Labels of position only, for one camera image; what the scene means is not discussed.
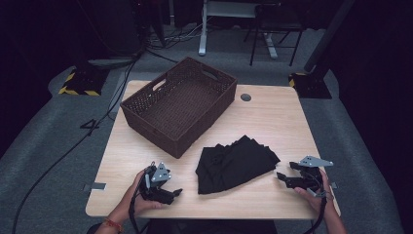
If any grey tape strip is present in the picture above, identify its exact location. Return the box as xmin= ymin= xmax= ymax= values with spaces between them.
xmin=82 ymin=181 xmax=107 ymax=192

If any dark metal stand post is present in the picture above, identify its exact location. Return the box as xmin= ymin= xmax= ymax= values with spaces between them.
xmin=303 ymin=0 xmax=357 ymax=74

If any brown woven basket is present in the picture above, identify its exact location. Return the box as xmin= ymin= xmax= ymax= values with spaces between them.
xmin=120 ymin=57 xmax=239 ymax=160

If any yellow black striped base plate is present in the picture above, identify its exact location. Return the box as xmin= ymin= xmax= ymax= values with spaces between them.
xmin=287 ymin=71 xmax=333 ymax=99
xmin=57 ymin=67 xmax=110 ymax=98

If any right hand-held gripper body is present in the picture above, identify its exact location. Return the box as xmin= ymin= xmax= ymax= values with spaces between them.
xmin=291 ymin=155 xmax=334 ymax=193

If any red bracelet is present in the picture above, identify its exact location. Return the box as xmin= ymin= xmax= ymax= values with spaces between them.
xmin=103 ymin=217 xmax=125 ymax=233

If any person's left hand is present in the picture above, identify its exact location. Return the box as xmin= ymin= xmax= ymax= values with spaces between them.
xmin=117 ymin=170 xmax=165 ymax=218

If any black cloth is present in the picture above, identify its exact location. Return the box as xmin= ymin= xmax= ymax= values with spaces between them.
xmin=195 ymin=135 xmax=282 ymax=195

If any white desk frame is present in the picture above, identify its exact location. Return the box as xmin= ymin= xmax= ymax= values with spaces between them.
xmin=198 ymin=0 xmax=281 ymax=60

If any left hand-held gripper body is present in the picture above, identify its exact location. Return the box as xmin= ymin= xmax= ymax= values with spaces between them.
xmin=139 ymin=161 xmax=175 ymax=206

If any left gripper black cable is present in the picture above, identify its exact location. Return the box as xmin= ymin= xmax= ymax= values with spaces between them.
xmin=128 ymin=176 xmax=145 ymax=234

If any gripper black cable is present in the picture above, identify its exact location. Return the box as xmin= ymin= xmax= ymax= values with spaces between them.
xmin=303 ymin=181 xmax=329 ymax=234
xmin=128 ymin=176 xmax=145 ymax=234

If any bundle of floor cables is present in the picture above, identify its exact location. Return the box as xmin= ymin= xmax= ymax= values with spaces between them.
xmin=145 ymin=22 xmax=210 ymax=52

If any person's right hand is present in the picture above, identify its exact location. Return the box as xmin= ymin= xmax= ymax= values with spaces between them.
xmin=293 ymin=168 xmax=333 ymax=215

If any long black floor cable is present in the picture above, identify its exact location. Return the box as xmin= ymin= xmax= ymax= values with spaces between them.
xmin=11 ymin=52 xmax=144 ymax=234

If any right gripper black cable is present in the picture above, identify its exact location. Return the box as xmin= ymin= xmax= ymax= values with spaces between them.
xmin=303 ymin=181 xmax=329 ymax=234

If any black chair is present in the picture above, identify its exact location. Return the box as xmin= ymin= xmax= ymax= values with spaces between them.
xmin=243 ymin=2 xmax=307 ymax=68

